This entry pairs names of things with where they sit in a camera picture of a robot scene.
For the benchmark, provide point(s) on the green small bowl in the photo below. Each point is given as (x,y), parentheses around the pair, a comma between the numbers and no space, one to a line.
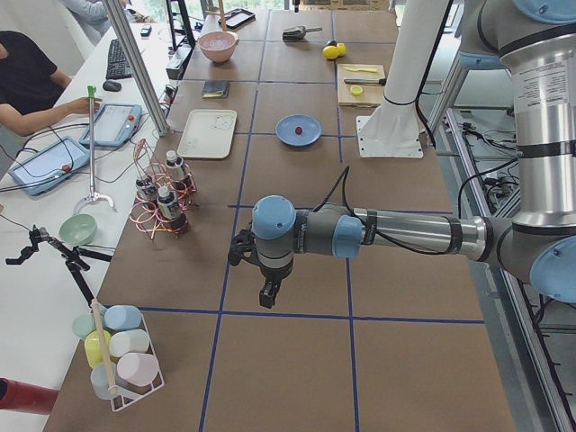
(78,230)

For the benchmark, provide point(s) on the grey folded cloth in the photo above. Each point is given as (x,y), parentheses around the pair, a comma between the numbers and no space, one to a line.
(215,89)

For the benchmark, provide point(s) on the yellow lemon oblong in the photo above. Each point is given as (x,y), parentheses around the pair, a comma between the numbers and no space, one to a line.
(341,49)

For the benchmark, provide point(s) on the blue plate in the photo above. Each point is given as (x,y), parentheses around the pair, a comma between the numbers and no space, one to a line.
(285,130)

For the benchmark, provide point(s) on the lemon half slice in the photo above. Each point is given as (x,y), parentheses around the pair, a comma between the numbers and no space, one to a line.
(356,90)

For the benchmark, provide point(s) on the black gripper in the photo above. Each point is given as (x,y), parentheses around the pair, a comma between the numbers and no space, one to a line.
(274,273)

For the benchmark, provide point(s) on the teach pendant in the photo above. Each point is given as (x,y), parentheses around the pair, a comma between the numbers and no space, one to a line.
(115,123)
(50,166)

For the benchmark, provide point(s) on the black small tripod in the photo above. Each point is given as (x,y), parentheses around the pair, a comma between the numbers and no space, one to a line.
(72,256)

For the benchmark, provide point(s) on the cream bear tray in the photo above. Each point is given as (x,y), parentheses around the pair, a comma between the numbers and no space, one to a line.
(207,134)

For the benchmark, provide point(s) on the copper wire bottle rack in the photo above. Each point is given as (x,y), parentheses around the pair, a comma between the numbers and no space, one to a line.
(150,221)

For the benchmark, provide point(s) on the near teach pendant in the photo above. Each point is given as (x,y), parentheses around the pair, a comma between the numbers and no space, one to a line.
(50,166)

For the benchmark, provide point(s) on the yellow lemon round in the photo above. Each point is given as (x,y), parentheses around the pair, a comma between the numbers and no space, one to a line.
(331,52)

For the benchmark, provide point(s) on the white pastel cup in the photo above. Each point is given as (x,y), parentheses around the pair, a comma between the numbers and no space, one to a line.
(129,341)

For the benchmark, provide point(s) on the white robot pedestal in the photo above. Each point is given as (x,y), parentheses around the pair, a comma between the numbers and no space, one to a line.
(392,131)

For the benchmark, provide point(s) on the yellow plastic knife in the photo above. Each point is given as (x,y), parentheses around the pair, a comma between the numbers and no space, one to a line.
(361,69)

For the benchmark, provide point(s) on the green pastel cup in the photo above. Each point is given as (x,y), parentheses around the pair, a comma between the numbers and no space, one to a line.
(83,325)

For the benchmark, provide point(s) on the yellow pastel cup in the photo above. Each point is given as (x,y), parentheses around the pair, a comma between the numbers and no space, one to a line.
(93,351)

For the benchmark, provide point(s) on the far teach pendant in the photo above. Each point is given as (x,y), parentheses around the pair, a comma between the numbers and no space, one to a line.
(115,123)

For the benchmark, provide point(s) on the red bottle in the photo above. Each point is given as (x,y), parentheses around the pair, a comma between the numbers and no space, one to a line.
(27,398)

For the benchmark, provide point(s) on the black computer mouse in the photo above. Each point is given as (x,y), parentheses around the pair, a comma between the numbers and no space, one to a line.
(112,86)

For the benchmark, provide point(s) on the pink pastel cup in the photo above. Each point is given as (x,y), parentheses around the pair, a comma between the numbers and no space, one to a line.
(139,369)

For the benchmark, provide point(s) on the steel rod black tip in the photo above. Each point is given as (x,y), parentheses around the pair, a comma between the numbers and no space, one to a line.
(366,81)

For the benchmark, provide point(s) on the pale blue pastel cup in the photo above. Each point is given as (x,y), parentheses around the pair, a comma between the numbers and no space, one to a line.
(100,384)

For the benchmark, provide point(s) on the pink bowl of ice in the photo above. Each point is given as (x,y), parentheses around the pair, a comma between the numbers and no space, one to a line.
(218,46)

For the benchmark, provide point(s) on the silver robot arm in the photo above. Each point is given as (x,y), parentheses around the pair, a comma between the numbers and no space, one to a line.
(535,41)

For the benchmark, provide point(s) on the dark drink bottle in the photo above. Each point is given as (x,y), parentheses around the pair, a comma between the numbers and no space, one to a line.
(175,167)
(170,208)
(147,191)

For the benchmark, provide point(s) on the seated person black shirt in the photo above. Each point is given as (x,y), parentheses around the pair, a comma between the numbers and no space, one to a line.
(31,85)

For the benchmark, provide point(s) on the wooden cutting board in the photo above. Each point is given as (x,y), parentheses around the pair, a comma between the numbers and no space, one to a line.
(372,96)

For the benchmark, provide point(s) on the metal scoop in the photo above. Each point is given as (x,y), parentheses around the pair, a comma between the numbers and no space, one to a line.
(298,33)

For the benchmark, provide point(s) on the aluminium frame post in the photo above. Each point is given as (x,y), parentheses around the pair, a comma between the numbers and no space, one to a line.
(140,73)

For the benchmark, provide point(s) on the metal reacher grabber tool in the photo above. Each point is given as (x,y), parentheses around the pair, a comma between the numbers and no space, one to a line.
(93,196)

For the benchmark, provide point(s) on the white wire cup rack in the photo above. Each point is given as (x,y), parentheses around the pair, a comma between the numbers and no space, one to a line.
(125,393)

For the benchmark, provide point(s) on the black keyboard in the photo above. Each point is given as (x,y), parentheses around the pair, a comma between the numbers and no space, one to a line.
(118,66)

